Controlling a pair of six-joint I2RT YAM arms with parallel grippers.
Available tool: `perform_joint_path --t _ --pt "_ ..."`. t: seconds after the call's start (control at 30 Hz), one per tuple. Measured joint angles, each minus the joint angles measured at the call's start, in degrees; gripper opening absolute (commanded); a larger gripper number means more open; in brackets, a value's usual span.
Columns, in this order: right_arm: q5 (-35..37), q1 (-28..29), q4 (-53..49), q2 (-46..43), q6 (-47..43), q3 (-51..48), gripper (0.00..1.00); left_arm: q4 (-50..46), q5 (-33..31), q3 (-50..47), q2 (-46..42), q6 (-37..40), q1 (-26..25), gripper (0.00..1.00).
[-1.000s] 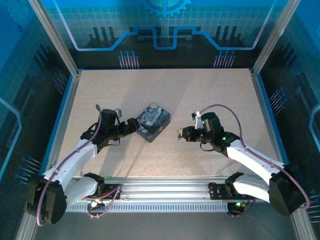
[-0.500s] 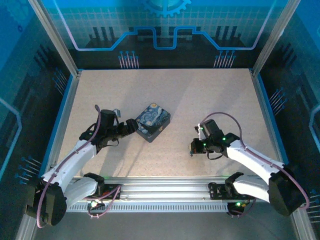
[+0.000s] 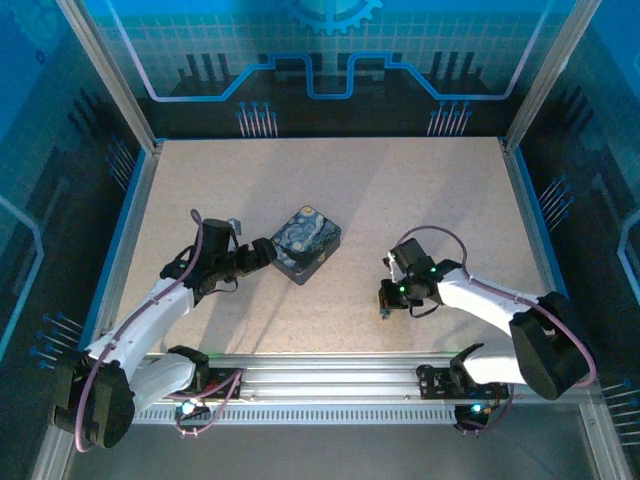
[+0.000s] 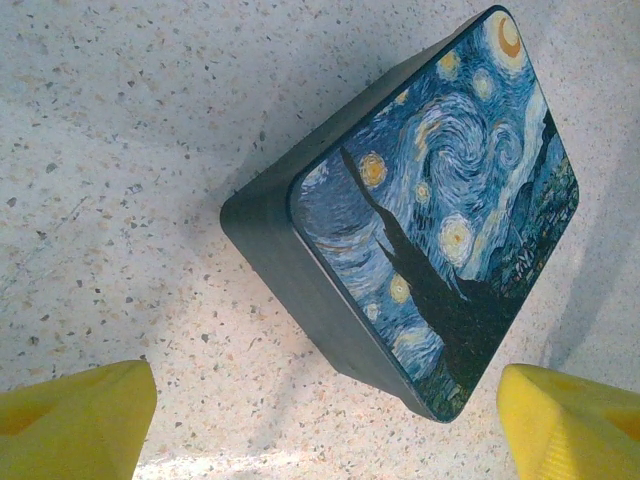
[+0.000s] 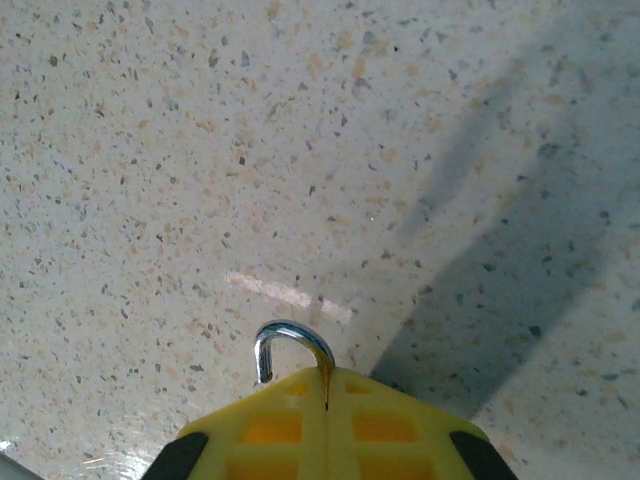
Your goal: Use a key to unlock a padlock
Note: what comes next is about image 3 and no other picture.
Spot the starry night painted tin box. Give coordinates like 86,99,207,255
269,204,343,287

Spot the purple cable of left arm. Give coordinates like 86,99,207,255
73,208,246,454

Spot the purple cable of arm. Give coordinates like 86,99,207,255
396,225,601,437
73,208,246,454

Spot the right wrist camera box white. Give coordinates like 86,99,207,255
381,251,404,284

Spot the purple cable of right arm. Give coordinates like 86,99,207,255
396,225,601,437

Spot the aluminium table side rail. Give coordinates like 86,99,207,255
501,138,592,364
82,142,164,364

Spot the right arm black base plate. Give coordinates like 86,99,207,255
415,363,517,402

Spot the aluminium front mounting rail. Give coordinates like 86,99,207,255
63,352,604,402

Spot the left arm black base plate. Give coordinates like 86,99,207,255
187,366,247,402

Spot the slotted grey cable duct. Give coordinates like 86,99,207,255
130,407,587,427

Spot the aluminium frame post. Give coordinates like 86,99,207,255
55,0,162,152
501,0,604,151

